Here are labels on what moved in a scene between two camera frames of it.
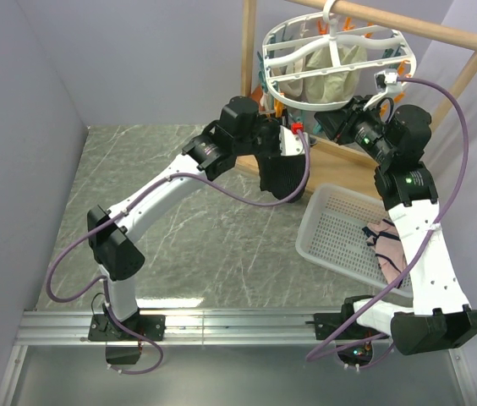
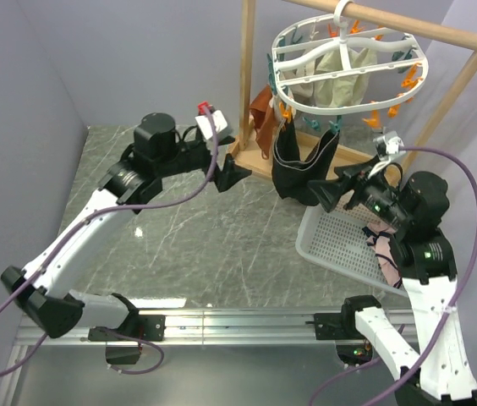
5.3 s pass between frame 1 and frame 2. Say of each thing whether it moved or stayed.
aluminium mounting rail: stayed
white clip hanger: moved
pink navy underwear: stayed
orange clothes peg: moved
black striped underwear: moved
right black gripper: moved
